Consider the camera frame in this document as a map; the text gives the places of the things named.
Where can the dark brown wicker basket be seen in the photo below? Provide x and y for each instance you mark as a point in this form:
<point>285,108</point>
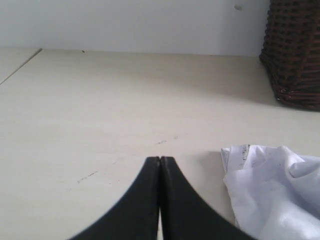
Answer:
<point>291,52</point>

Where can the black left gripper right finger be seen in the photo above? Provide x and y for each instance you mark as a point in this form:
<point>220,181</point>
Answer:
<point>184,214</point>

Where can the white t-shirt red lettering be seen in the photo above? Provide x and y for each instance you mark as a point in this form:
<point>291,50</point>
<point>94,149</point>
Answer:
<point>274,192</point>

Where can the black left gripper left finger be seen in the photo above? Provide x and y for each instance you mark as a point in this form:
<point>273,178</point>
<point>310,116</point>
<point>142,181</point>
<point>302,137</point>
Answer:
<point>136,215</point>

